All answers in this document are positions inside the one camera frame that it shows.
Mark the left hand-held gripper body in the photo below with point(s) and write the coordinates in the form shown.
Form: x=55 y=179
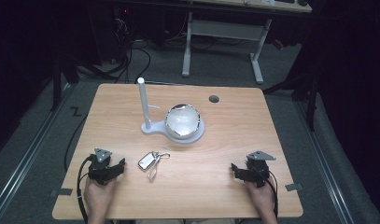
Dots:
x=100 y=169

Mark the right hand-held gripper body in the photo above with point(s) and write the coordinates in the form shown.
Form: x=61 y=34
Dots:
x=257 y=169

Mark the person's right hand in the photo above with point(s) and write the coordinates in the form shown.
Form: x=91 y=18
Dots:
x=261 y=199

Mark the grey tape strip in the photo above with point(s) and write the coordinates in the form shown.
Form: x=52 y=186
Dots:
x=63 y=192
x=293 y=187

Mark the white stand with pole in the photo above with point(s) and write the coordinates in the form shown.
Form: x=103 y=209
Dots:
x=145 y=102

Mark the shiny metal bowl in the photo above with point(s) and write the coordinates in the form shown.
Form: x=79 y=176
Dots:
x=182 y=122

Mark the black metal stand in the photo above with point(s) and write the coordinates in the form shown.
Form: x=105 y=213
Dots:
x=61 y=74
x=306 y=90

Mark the white-legged wooden desk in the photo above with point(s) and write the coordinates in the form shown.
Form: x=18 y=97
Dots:
x=222 y=29

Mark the metal floor rail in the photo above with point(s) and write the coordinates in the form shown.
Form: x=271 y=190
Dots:
x=326 y=168
x=21 y=169

